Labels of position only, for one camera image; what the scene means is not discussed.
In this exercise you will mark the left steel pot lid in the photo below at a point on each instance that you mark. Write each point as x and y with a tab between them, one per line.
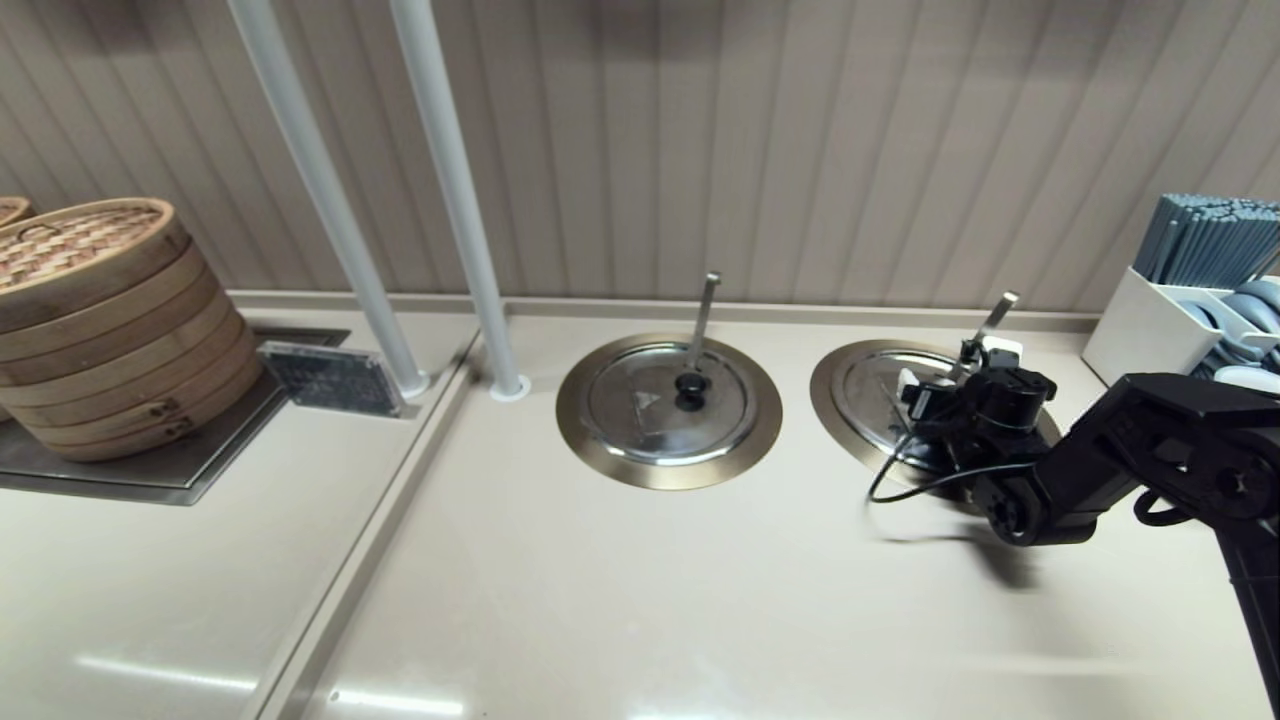
575	420

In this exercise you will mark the white utensil holder box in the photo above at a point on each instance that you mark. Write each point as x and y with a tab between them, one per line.
1130	320

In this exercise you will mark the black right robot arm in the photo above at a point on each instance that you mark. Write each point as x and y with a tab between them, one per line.
1180	440

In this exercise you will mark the dark acrylic sign placard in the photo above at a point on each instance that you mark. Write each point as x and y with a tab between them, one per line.
330	378

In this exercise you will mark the grey chopsticks bundle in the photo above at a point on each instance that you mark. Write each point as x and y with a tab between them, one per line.
1200	240

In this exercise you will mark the steel inset tray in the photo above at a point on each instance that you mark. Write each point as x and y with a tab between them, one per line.
200	470

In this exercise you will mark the white metal pole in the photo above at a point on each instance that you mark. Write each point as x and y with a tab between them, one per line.
455	190
320	190

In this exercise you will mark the right steel pot lid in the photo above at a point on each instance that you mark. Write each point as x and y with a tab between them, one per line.
828	410

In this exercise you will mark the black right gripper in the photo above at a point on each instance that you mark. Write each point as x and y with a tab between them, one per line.
1015	400

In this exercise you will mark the bamboo steamer stack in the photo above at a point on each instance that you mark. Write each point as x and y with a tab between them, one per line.
110	340

